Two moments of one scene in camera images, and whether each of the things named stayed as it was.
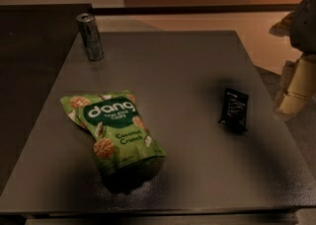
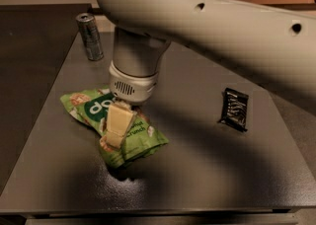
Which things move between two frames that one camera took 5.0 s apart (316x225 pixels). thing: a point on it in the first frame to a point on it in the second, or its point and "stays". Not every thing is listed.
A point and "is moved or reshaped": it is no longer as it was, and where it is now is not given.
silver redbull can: x=88 y=25 stays
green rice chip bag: x=123 y=143 is moved or reshaped
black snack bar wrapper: x=235 y=109 stays
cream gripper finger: x=300 y=86 to x=132 y=77
